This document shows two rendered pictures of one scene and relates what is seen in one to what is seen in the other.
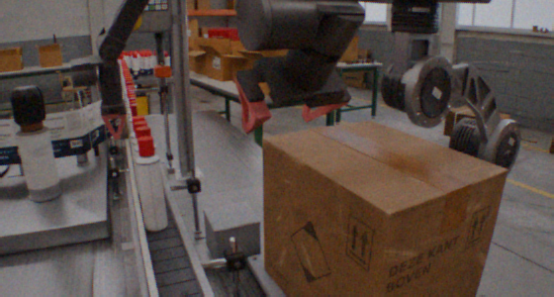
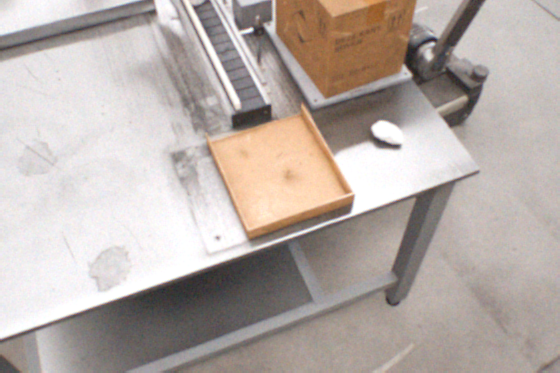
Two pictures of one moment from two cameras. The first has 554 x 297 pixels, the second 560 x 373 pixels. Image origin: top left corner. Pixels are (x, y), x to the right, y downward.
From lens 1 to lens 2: 97 cm
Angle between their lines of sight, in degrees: 35
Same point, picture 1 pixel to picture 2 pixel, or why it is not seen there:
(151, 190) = not seen: outside the picture
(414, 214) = (347, 16)
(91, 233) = (142, 7)
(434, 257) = (364, 36)
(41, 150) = not seen: outside the picture
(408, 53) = not seen: outside the picture
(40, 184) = not seen: outside the picture
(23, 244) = (91, 20)
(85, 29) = not seen: outside the picture
